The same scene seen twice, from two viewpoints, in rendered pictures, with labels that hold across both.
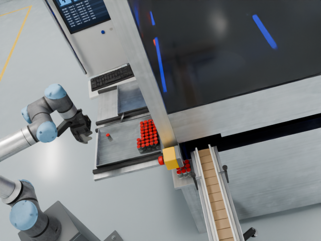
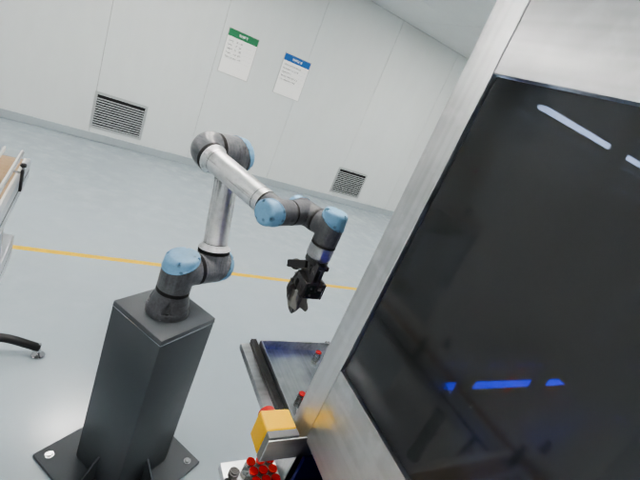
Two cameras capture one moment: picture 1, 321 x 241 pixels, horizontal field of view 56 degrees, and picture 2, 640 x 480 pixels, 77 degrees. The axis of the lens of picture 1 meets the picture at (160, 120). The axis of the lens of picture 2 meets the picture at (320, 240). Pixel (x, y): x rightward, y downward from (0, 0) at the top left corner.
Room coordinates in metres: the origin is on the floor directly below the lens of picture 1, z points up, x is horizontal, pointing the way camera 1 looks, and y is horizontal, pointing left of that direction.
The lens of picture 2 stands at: (0.30, -0.44, 1.69)
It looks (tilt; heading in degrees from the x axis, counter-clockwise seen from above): 20 degrees down; 47
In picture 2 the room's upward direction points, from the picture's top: 23 degrees clockwise
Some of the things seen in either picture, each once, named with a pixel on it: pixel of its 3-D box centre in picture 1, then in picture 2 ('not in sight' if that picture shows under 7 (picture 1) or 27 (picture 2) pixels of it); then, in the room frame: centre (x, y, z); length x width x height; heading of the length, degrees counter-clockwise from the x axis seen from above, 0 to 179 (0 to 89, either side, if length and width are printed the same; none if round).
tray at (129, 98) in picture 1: (144, 93); not in sight; (1.42, 0.03, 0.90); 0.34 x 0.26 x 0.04; 81
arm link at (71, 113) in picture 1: (67, 110); (321, 251); (1.07, 0.36, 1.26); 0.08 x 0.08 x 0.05
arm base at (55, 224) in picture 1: (41, 228); (170, 297); (0.83, 0.72, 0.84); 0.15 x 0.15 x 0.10
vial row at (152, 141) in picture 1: (151, 134); not in sight; (1.08, 0.07, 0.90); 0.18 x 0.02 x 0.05; 170
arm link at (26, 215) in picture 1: (27, 216); (180, 270); (0.83, 0.72, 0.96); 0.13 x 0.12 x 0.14; 16
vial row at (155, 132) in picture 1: (155, 133); not in sight; (1.08, 0.05, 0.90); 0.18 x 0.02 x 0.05; 170
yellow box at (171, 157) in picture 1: (172, 158); (273, 433); (0.82, 0.01, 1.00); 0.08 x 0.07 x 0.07; 81
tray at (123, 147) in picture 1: (128, 140); (313, 383); (1.10, 0.20, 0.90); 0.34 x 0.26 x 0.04; 80
